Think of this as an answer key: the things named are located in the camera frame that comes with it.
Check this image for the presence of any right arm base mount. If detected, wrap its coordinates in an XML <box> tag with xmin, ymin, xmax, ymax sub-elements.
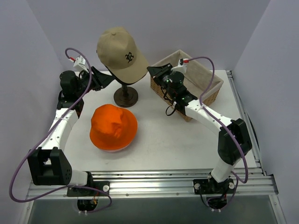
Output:
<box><xmin>192</xmin><ymin>178</ymin><xmax>238</xmax><ymax>212</ymax></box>

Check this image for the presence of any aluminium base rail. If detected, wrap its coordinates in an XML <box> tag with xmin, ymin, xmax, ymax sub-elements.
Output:
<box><xmin>25</xmin><ymin>167</ymin><xmax>278</xmax><ymax>199</ymax></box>

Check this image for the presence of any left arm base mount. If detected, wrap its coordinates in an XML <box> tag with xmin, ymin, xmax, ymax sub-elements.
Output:
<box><xmin>66</xmin><ymin>181</ymin><xmax>112</xmax><ymax>214</ymax></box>

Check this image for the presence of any pink bucket hat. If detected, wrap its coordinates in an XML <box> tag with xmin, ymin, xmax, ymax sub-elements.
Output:
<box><xmin>103</xmin><ymin>146</ymin><xmax>128</xmax><ymax>153</ymax></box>

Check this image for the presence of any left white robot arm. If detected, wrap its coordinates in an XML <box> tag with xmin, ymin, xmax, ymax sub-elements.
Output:
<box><xmin>27</xmin><ymin>67</ymin><xmax>114</xmax><ymax>196</ymax></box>

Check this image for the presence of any orange bucket hat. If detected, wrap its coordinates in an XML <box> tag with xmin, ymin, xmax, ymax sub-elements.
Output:
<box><xmin>90</xmin><ymin>104</ymin><xmax>138</xmax><ymax>152</ymax></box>

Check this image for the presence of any beige embroidered cap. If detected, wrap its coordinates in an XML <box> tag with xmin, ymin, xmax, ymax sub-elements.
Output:
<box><xmin>96</xmin><ymin>27</ymin><xmax>149</xmax><ymax>84</ymax></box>

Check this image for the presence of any wicker basket with liner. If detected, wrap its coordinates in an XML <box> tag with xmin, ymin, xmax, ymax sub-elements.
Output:
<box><xmin>150</xmin><ymin>50</ymin><xmax>224</xmax><ymax>122</ymax></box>

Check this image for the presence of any black embroidered cap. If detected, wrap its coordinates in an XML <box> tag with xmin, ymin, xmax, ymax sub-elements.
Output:
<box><xmin>106</xmin><ymin>67</ymin><xmax>136</xmax><ymax>86</ymax></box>

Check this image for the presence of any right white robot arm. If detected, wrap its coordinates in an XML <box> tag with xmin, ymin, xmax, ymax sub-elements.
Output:
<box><xmin>147</xmin><ymin>64</ymin><xmax>252</xmax><ymax>193</ymax></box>

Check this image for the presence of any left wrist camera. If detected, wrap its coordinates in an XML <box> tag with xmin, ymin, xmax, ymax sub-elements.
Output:
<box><xmin>73</xmin><ymin>56</ymin><xmax>88</xmax><ymax>72</ymax></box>

